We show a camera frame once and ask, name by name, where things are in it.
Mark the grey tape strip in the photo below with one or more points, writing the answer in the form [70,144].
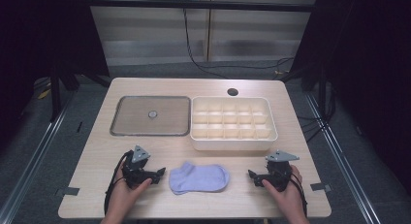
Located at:
[320,186]
[69,191]

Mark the lilac sock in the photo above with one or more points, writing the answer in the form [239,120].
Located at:
[198,178]

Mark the black metal stand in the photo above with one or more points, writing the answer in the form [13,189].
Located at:
[321,91]
[55,94]

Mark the dark curtain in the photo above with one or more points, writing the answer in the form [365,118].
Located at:
[368,72]
[38,39]

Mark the person's left hand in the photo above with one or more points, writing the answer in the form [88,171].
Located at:
[122,198]

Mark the black horizontal bar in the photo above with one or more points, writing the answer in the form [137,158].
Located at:
[200,5]

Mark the yellow floor item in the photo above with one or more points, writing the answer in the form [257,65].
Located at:
[44,94]

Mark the metal floor rail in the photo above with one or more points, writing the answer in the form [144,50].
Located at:
[344,159]
[35,159]

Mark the white divided storage box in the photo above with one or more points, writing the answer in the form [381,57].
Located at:
[233,123]

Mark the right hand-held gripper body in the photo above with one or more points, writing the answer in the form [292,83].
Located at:
[279,175]

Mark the person's right hand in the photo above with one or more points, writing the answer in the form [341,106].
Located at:
[290,201]

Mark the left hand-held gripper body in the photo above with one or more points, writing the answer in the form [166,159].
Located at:
[134,174]

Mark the small black floor piece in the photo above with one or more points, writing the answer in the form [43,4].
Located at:
[79,127]

